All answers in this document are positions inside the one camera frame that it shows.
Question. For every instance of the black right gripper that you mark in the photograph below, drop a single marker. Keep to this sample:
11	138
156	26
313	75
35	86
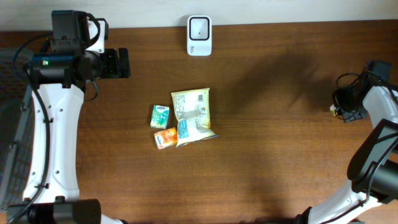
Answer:
347	115

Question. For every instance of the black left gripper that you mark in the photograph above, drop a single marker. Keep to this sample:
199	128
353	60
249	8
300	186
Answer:
113	63

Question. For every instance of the grey plastic mesh basket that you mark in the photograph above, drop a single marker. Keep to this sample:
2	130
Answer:
17	127

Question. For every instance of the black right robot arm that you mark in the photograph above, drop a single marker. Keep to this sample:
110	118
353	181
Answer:
372	177

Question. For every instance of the yellow snack bag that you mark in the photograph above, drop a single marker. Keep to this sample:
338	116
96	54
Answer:
192	111

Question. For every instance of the orange tissue pack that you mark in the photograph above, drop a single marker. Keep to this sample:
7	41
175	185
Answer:
166	138

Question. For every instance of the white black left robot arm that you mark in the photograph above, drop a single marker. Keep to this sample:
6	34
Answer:
39	183

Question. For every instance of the green snack bag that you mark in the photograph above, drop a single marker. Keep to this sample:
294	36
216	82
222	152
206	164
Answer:
333	110

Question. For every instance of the green Kleenex tissue pack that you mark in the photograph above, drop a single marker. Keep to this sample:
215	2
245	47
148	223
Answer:
160	117

